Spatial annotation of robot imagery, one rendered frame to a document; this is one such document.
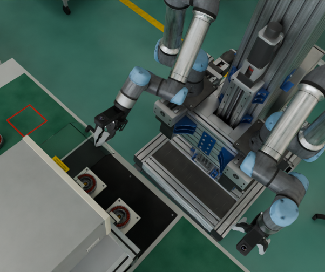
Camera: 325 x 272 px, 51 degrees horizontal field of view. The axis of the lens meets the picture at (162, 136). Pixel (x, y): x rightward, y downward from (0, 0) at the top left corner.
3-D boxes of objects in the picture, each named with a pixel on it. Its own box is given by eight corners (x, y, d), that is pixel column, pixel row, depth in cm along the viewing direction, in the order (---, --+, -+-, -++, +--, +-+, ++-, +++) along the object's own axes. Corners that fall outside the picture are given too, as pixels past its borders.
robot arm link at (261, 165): (323, 43, 110) (239, 168, 108) (354, 61, 108) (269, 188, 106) (313, 57, 121) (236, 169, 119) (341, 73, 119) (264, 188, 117)
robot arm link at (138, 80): (155, 75, 129) (149, 77, 122) (140, 98, 133) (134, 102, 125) (139, 63, 130) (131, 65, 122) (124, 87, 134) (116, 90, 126)
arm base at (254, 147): (259, 126, 172) (267, 115, 164) (284, 145, 168) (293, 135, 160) (243, 144, 166) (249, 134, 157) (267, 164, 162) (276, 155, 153)
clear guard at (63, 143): (80, 122, 165) (79, 115, 160) (115, 153, 159) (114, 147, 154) (24, 165, 151) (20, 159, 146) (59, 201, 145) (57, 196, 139)
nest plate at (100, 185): (87, 167, 179) (87, 167, 178) (107, 186, 175) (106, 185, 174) (65, 187, 172) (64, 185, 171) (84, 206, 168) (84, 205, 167)
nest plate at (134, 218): (119, 198, 173) (119, 197, 171) (140, 218, 169) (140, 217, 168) (97, 219, 166) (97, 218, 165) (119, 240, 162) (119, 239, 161)
